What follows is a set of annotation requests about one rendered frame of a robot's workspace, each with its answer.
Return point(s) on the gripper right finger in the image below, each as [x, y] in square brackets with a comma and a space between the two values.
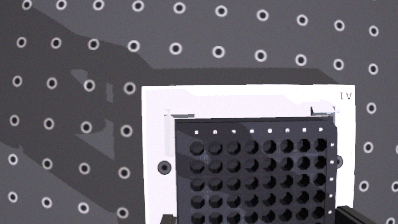
[347, 215]

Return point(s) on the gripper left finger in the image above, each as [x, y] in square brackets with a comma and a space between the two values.
[168, 219]

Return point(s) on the black well plate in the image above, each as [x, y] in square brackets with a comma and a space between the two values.
[198, 186]

